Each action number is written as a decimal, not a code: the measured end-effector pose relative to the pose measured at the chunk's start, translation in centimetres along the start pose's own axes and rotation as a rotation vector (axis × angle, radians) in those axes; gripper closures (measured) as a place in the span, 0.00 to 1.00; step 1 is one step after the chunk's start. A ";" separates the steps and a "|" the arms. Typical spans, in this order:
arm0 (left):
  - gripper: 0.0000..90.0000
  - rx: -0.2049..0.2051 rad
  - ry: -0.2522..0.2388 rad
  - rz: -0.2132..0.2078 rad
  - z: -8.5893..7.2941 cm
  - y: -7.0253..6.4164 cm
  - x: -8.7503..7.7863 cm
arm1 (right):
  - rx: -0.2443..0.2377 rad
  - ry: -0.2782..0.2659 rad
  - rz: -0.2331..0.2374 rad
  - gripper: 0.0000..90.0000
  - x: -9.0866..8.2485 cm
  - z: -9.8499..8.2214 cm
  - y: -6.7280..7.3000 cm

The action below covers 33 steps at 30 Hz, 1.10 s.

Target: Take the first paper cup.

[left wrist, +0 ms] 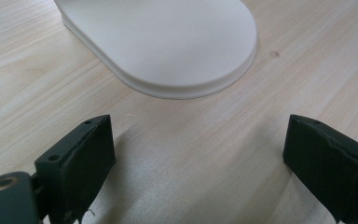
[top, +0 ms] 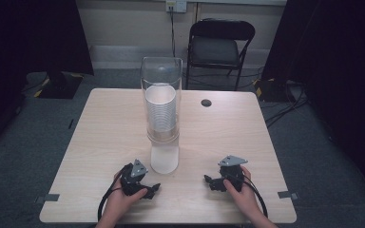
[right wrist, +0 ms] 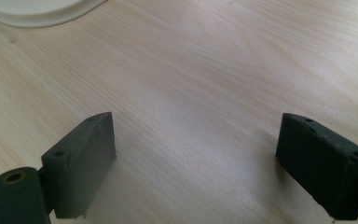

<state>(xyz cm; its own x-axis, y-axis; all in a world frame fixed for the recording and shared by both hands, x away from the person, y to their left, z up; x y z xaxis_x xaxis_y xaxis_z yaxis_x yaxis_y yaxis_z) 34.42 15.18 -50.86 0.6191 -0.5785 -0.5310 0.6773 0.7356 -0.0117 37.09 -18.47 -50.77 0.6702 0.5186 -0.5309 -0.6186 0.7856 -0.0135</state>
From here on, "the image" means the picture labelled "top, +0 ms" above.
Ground single white paper cup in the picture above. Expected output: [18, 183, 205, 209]
[149, 136, 181, 175]

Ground white wall socket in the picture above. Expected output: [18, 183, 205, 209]
[165, 0, 188, 14]

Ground dark curtain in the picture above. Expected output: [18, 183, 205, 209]
[260, 0, 365, 204]
[0, 0, 95, 160]

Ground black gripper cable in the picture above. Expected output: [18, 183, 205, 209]
[231, 173, 269, 219]
[97, 162, 133, 222]

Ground clear plastic cup dispenser tube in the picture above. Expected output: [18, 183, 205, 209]
[140, 56, 183, 144]

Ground person's right hand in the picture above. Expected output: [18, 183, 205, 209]
[222, 165, 261, 221]

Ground black stand base yellow tape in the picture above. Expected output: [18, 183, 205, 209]
[252, 77, 298, 103]
[32, 70, 85, 100]

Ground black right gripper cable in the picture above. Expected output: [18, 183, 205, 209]
[231, 173, 269, 219]

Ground grey tape strip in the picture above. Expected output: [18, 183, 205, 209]
[34, 193, 61, 204]
[277, 190, 299, 200]

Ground black folding chair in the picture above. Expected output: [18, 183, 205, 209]
[184, 18, 257, 92]

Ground stack of white paper cups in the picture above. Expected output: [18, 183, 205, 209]
[144, 83, 178, 134]

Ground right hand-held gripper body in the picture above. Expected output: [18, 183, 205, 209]
[217, 154, 249, 193]

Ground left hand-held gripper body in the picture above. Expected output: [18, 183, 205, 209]
[120, 158, 149, 197]

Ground person's left hand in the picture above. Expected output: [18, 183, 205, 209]
[102, 170, 148, 220]

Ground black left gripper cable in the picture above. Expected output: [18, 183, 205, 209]
[97, 162, 133, 222]

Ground black floor cables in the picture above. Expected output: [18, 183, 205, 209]
[263, 83, 310, 128]

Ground black wall power cable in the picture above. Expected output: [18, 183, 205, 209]
[169, 5, 177, 59]

